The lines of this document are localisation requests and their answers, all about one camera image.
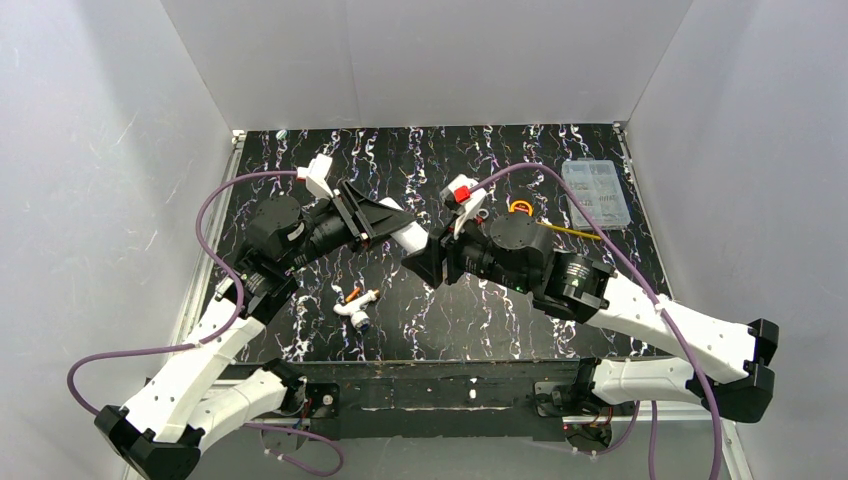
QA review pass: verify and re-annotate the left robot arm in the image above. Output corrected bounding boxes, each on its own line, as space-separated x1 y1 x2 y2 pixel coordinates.
95 183 427 479

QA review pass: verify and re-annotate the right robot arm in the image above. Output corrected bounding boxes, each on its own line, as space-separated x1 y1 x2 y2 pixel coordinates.
436 214 779 424

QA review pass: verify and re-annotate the orange battery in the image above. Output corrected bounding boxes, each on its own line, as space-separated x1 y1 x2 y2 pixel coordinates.
345 287 361 303

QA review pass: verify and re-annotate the yellow tape measure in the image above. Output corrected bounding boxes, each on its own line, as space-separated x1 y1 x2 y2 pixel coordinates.
508 200 534 217

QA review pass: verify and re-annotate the white plastic valve fitting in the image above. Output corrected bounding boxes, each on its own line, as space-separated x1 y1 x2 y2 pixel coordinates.
333 289 380 332

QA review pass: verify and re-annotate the clear plastic screw box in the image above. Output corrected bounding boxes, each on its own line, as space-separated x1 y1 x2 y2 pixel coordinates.
561 159 632 230

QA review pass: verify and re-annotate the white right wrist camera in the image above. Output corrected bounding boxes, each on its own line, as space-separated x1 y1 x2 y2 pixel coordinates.
440 174 486 240

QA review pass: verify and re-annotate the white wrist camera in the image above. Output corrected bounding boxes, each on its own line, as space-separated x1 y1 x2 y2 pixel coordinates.
296 154 334 200
440 174 486 240

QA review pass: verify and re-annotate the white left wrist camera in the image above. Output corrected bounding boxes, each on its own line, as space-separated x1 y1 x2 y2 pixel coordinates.
296 154 334 200

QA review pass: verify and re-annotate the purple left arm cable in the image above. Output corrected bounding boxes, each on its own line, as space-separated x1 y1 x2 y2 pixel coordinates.
66 170 346 478

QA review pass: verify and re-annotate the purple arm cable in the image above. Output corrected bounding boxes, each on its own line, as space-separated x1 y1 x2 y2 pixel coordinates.
66 170 346 478
466 162 723 480

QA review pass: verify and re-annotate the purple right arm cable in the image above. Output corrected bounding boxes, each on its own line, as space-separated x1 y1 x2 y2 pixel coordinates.
466 162 723 480

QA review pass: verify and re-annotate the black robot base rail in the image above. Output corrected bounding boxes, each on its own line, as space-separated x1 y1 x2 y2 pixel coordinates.
142 357 737 444

